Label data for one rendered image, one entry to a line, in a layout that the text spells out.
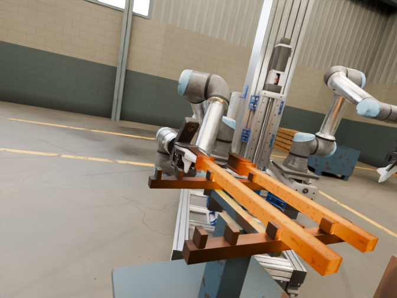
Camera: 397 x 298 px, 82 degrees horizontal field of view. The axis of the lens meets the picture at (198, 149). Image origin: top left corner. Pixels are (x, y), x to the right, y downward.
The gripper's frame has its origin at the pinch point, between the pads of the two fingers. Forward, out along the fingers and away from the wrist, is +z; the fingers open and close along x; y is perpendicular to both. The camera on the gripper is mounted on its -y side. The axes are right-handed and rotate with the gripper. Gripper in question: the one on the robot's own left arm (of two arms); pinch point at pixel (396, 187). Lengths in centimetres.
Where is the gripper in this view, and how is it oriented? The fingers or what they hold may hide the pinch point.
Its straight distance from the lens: 129.9
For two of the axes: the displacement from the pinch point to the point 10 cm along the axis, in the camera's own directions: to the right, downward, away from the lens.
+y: -0.2, -2.3, 9.7
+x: -9.8, -1.9, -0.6
